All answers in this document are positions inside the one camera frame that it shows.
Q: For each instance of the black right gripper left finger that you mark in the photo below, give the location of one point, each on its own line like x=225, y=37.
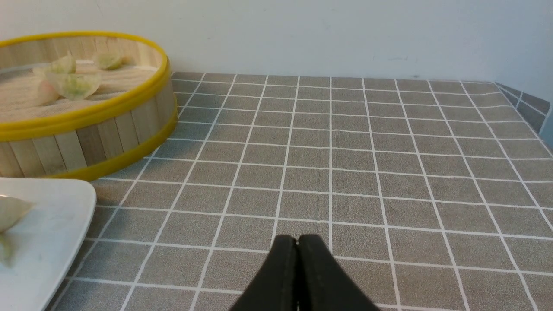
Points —
x=272, y=288

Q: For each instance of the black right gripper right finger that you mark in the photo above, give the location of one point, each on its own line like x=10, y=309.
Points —
x=323, y=284

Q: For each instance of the white rectangular plate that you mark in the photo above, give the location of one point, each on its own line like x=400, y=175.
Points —
x=46, y=241

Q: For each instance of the pale green dumpling on plate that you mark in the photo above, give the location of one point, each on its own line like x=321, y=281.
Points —
x=12, y=209
x=75, y=86

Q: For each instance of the grey checked tablecloth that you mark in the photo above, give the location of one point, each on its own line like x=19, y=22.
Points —
x=432, y=195

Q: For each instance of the bamboo steamer basket yellow rim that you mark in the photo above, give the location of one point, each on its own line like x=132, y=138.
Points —
x=92, y=142

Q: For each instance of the pale green dumpling in steamer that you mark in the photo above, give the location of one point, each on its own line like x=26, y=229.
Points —
x=64, y=65
x=108, y=61

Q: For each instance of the pinkish dumpling in steamer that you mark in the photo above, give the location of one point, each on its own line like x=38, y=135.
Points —
x=46, y=93

